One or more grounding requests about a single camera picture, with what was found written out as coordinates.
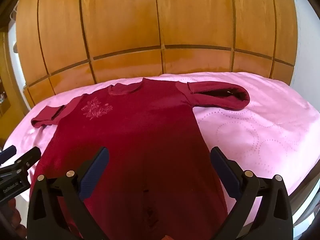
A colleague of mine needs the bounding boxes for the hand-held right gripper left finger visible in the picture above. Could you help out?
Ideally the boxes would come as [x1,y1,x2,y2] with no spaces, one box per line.
[27,146,110,240]

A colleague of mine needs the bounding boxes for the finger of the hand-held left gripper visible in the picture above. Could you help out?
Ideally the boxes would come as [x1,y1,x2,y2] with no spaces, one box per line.
[0,145,17,166]
[14,147,42,173]

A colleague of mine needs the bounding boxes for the wooden wardrobe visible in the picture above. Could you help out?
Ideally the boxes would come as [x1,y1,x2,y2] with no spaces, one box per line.
[12,0,299,108]

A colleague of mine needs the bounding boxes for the dark red long-sleeved shirt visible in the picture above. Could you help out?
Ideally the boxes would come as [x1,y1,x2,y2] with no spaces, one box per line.
[30,78,251,240]

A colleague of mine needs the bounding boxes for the wooden shelf unit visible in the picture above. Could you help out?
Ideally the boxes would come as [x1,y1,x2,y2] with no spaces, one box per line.
[0,31,28,140]

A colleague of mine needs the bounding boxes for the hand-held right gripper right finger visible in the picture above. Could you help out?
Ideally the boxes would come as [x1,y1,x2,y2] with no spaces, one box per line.
[210,146,293,240]

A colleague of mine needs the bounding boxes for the pink bedspread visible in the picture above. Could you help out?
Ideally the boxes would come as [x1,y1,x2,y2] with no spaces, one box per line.
[5,72,314,233]

